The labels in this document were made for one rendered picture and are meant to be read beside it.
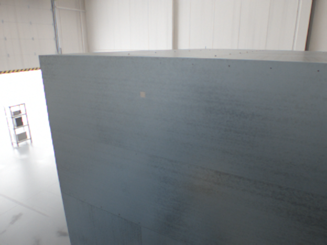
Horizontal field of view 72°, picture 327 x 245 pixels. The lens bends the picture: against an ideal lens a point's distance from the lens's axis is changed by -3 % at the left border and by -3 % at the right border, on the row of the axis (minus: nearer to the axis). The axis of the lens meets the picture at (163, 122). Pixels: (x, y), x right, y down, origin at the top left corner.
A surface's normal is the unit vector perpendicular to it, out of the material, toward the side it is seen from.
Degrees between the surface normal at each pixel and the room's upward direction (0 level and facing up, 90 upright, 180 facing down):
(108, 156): 90
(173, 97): 90
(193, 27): 90
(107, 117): 90
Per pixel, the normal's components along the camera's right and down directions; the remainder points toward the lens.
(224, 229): -0.47, 0.28
